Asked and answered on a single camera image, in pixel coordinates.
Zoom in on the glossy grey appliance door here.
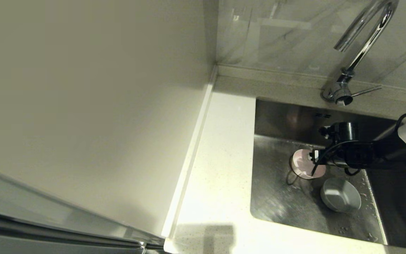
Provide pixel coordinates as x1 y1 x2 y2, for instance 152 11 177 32
0 161 165 254

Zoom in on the white bowl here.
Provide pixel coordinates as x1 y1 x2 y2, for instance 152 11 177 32
320 177 362 213

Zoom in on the chrome gooseneck faucet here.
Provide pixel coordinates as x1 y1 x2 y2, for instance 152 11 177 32
320 0 399 107

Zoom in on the white cabinet side panel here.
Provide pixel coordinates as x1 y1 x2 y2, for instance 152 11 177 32
0 0 218 237

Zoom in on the pink bowl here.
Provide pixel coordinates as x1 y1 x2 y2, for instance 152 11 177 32
289 148 327 180

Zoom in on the stainless steel sink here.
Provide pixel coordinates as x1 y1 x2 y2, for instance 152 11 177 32
249 97 406 252

